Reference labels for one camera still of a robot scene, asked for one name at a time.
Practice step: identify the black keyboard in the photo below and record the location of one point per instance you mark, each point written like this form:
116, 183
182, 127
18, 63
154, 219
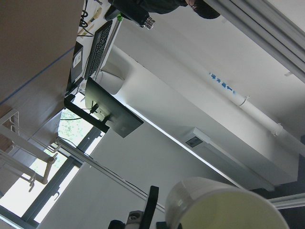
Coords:
97, 49

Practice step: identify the white wire cup rack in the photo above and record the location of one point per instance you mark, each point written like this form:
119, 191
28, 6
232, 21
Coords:
22, 155

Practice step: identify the black water bottle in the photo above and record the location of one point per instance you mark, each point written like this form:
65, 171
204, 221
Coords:
131, 10

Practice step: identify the aluminium frame post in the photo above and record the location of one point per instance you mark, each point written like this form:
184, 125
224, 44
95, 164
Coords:
269, 28

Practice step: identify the pale green cup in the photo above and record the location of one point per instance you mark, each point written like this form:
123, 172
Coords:
200, 203

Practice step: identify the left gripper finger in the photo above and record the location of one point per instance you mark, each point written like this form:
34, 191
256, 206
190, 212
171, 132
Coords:
149, 208

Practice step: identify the seated person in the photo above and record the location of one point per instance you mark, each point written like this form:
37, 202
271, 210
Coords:
200, 7

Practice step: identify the black monitor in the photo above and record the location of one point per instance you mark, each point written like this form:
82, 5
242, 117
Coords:
119, 118

